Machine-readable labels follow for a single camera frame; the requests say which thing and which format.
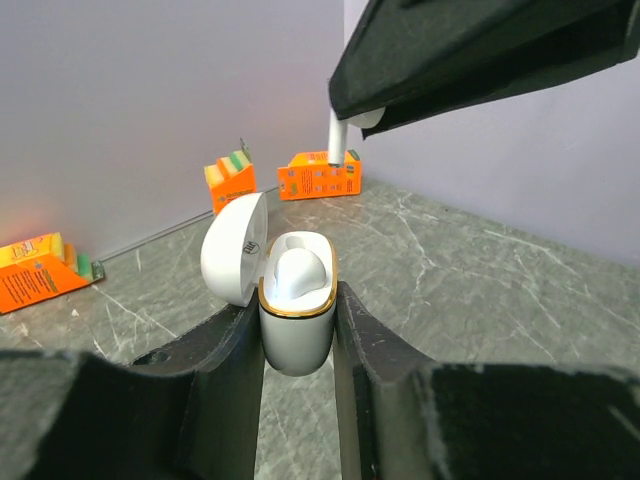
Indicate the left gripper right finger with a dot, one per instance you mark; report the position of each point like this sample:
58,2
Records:
403,415

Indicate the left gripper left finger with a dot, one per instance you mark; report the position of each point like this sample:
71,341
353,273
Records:
186,410

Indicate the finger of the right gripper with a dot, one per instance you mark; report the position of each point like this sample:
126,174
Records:
556,59
399,50

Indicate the orange sponge box back right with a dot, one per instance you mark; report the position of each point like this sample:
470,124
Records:
309,176

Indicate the orange sponge box back middle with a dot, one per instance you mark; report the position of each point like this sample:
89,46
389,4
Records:
230,177

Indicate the orange sponge box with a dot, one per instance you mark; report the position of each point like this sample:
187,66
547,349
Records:
309,176
42,268
230,177

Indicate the white earbud charging case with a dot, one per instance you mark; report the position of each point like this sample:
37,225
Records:
295,277

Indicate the orange sponge box back left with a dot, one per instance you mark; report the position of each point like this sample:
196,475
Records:
42,268

